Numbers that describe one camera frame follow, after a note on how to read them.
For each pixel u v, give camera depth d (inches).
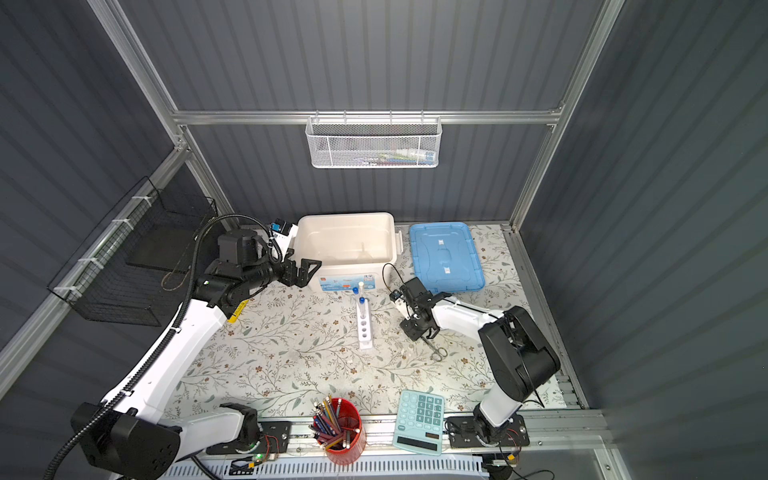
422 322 26.7
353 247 43.6
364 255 43.0
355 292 33.1
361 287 33.3
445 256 43.9
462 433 28.5
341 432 26.2
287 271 25.9
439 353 34.2
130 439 14.4
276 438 28.6
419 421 29.2
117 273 27.4
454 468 27.8
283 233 25.3
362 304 32.2
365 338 34.0
